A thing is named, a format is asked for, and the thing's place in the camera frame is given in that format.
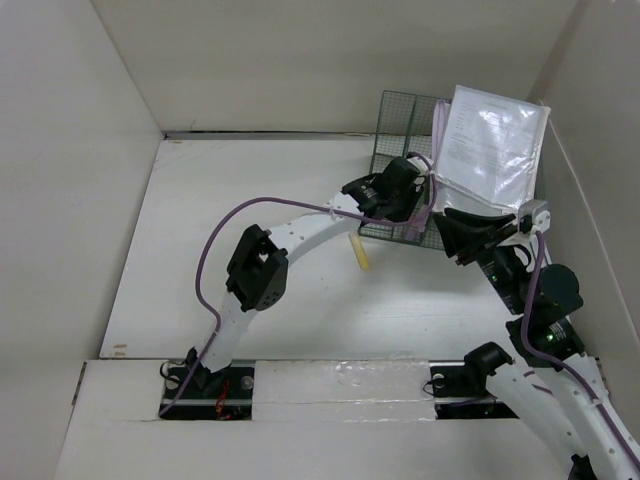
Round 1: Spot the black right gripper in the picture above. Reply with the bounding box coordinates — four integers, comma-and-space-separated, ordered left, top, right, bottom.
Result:
432, 204, 529, 313

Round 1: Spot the clear pouch with purple zipper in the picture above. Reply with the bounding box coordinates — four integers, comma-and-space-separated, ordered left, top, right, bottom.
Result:
427, 98, 501, 221

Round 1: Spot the yellow highlighter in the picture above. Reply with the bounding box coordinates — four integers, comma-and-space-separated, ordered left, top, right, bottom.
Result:
349, 232, 371, 271

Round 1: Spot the clear mesh document pouch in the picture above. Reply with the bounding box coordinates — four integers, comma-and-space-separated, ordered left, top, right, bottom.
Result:
435, 85, 551, 216

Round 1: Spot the pink highlighter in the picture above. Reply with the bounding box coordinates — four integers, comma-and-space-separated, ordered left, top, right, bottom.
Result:
405, 221, 425, 242

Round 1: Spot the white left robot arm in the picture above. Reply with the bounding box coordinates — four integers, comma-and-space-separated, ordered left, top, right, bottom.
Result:
186, 152, 435, 397

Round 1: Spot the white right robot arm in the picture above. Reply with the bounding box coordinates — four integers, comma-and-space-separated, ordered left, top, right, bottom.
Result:
423, 201, 639, 479

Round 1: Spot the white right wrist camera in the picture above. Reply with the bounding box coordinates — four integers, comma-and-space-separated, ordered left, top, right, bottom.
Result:
517, 199, 551, 236

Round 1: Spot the green wire desk organizer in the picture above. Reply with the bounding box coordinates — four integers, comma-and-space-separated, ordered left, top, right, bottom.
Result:
356, 89, 545, 251

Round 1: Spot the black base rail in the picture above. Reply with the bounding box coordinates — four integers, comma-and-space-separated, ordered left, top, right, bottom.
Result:
159, 360, 516, 423

